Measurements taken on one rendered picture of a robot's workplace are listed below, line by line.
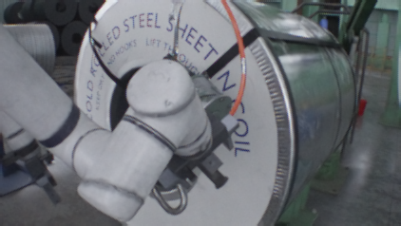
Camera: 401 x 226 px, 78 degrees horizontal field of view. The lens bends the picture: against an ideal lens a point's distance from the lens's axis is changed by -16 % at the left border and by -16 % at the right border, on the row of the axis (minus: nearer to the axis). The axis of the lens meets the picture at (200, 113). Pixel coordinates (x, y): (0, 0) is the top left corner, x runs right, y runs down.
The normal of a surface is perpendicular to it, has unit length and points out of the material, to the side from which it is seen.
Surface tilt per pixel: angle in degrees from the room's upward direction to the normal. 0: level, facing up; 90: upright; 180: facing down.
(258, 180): 90
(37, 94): 83
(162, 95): 48
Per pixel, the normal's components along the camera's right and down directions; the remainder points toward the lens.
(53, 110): 0.83, 0.08
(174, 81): -0.08, -0.48
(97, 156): -0.46, -0.53
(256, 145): -0.61, 0.17
